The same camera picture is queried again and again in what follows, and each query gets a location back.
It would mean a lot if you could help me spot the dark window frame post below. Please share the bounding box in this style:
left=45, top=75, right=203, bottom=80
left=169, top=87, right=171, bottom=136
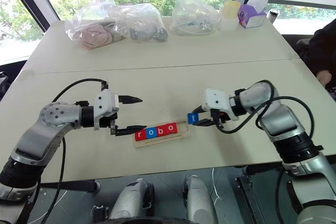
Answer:
left=5, top=0, right=60, bottom=34

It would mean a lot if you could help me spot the silver grey rounded leg shell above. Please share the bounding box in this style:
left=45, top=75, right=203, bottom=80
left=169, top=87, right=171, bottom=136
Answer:
left=109, top=178, right=155, bottom=221
left=183, top=173, right=218, bottom=224

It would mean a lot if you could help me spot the person in dark clothing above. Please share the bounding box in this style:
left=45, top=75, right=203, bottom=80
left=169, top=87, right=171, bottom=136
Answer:
left=296, top=18, right=336, bottom=96

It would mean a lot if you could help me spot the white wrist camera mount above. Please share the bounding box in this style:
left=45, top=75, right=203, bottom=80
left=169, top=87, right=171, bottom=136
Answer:
left=203, top=88, right=238, bottom=122
left=93, top=89, right=121, bottom=130

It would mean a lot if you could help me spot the blue o tile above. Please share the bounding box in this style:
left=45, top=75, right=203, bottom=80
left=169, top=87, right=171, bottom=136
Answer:
left=145, top=127, right=158, bottom=140

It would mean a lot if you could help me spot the black bar under table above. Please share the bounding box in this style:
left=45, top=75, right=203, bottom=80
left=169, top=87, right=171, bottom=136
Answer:
left=40, top=180, right=101, bottom=194

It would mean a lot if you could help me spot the purple tissue box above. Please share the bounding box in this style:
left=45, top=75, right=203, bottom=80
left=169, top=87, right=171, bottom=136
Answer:
left=237, top=0, right=269, bottom=29

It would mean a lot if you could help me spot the tall clear plastic bag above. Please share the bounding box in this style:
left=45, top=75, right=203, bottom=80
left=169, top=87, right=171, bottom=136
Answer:
left=169, top=0, right=220, bottom=36

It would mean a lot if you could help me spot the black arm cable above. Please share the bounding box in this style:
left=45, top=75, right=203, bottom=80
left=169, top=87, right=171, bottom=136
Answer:
left=41, top=78, right=109, bottom=224
left=214, top=87, right=316, bottom=143

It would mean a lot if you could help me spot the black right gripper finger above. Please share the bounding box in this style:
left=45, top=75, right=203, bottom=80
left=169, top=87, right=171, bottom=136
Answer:
left=195, top=118, right=216, bottom=127
left=191, top=105, right=205, bottom=116

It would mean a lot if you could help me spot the yellow plastic cup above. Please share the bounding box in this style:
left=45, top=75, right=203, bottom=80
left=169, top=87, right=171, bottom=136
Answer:
left=222, top=0, right=242, bottom=20

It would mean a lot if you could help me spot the thin white cord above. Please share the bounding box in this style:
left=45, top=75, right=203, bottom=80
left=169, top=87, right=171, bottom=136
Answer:
left=211, top=167, right=223, bottom=210

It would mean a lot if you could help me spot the translucent white container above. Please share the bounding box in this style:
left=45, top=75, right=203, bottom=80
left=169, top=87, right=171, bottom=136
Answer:
left=219, top=16, right=239, bottom=32

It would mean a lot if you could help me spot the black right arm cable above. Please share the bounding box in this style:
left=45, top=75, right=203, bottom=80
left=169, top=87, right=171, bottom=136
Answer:
left=214, top=87, right=316, bottom=143

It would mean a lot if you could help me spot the person's bare hand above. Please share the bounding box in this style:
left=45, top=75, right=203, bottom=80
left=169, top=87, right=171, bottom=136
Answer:
left=316, top=70, right=332, bottom=87

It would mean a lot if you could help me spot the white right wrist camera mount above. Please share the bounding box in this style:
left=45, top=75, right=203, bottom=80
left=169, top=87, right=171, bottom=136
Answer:
left=203, top=88, right=238, bottom=122

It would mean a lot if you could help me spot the clear bag with pink plush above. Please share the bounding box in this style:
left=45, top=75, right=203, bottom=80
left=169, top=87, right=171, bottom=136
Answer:
left=65, top=0, right=129, bottom=51

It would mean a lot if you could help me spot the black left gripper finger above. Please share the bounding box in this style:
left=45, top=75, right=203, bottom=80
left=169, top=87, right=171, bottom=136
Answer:
left=118, top=94, right=143, bottom=105
left=115, top=125, right=148, bottom=137

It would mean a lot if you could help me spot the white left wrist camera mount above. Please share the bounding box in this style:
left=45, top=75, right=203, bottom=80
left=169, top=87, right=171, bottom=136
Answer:
left=93, top=89, right=121, bottom=130

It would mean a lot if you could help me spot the black metal floor frame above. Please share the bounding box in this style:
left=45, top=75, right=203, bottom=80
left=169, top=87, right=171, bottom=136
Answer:
left=234, top=176, right=262, bottom=224

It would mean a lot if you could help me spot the grey plush toy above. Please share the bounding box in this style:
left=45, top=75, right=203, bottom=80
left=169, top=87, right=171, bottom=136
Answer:
left=130, top=26, right=169, bottom=43

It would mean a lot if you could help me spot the clear bag with grey plush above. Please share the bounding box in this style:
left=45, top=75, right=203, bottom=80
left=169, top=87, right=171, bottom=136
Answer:
left=115, top=3, right=169, bottom=44

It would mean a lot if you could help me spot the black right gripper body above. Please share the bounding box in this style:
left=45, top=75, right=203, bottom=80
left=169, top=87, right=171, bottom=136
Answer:
left=209, top=108, right=229, bottom=128

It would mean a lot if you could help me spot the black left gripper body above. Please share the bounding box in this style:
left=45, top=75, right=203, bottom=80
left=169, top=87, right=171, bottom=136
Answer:
left=98, top=112, right=119, bottom=136

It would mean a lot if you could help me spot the pink plush toy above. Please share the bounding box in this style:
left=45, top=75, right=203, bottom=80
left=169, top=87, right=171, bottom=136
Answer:
left=75, top=23, right=127, bottom=50

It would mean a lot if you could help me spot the wooden tile tray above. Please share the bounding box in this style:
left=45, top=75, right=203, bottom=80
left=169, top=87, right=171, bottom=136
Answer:
left=133, top=120, right=190, bottom=149

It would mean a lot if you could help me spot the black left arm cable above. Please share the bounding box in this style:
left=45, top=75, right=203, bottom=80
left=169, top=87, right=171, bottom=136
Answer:
left=41, top=78, right=109, bottom=224

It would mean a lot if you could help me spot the red b tile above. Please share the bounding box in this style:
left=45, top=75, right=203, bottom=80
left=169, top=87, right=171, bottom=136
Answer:
left=156, top=125, right=169, bottom=137

